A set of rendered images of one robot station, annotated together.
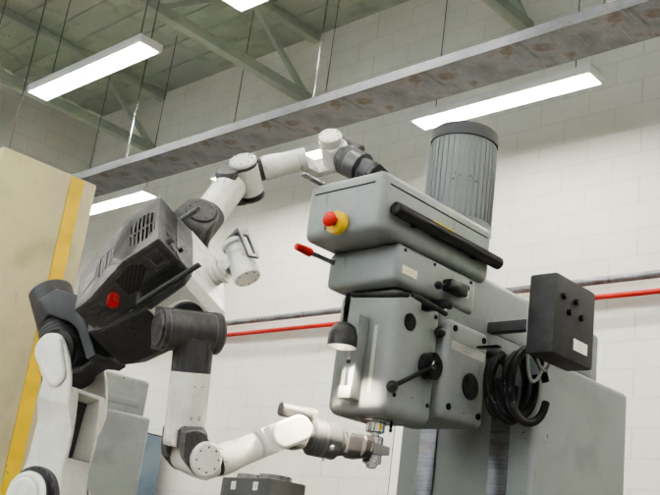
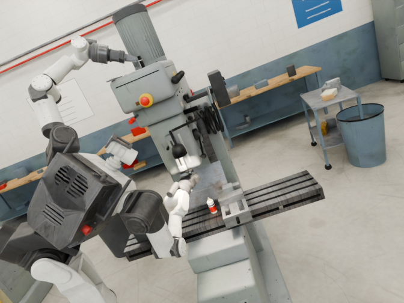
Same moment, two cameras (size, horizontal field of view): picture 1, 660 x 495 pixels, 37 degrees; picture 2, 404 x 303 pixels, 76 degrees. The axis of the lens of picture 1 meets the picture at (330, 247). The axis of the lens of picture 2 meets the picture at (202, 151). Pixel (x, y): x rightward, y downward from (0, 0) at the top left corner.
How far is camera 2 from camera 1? 171 cm
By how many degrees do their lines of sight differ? 53
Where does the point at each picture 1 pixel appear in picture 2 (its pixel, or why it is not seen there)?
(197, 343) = (157, 214)
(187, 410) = (169, 241)
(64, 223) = not seen: outside the picture
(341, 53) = not seen: outside the picture
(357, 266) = (154, 113)
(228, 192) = (53, 108)
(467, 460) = not seen: hidden behind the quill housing
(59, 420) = (83, 288)
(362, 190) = (151, 77)
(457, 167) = (144, 33)
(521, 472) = (217, 143)
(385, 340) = (187, 138)
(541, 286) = (215, 79)
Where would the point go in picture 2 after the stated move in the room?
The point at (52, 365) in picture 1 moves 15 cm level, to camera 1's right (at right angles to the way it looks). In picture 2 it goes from (57, 275) to (92, 247)
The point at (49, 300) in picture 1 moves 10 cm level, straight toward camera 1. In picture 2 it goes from (11, 247) to (23, 250)
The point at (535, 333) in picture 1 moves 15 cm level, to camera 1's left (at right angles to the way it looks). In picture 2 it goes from (220, 98) to (205, 109)
